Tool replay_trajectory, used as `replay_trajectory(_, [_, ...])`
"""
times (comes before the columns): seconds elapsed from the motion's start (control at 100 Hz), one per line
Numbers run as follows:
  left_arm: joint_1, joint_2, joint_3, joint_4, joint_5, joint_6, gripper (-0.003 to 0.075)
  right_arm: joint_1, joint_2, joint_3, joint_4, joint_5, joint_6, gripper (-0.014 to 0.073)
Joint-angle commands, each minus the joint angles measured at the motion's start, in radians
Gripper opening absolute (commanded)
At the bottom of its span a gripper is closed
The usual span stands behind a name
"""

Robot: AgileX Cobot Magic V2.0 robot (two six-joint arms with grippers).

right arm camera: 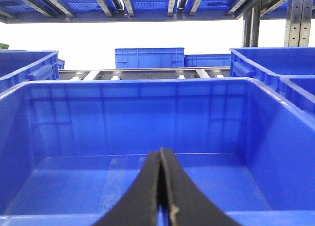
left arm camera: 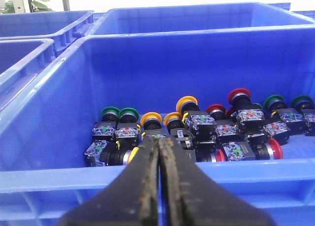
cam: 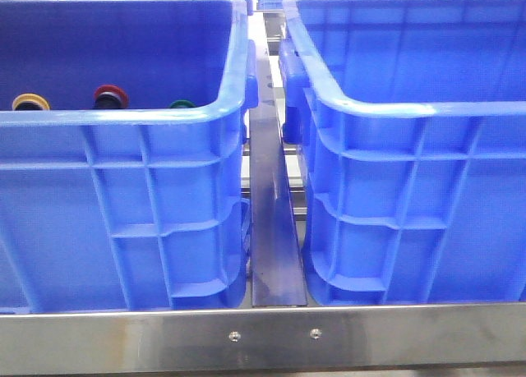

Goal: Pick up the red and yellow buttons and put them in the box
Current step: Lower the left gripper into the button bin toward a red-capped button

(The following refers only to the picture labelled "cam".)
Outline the steel divider rail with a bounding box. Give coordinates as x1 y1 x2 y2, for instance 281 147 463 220
249 41 307 307

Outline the steel front frame rail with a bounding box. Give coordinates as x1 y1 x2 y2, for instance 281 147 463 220
1 303 525 375

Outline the blue plastic target crate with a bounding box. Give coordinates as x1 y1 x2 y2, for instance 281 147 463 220
280 0 525 305

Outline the green mushroom push button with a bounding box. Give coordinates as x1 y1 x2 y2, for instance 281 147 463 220
169 99 196 109

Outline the red mushroom push button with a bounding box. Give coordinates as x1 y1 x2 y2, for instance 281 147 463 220
93 85 129 110

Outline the blue plastic source crate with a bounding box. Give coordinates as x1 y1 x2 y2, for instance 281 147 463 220
1 0 258 315

